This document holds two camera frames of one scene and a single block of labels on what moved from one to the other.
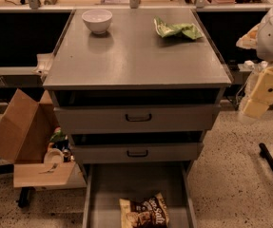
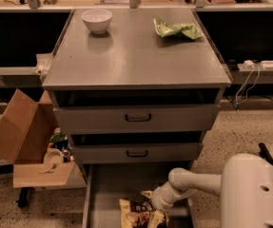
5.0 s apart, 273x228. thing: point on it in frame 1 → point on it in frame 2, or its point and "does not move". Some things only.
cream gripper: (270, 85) → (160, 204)
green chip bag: (187, 28) does not move
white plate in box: (53, 156) does not move
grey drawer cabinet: (137, 89) does not move
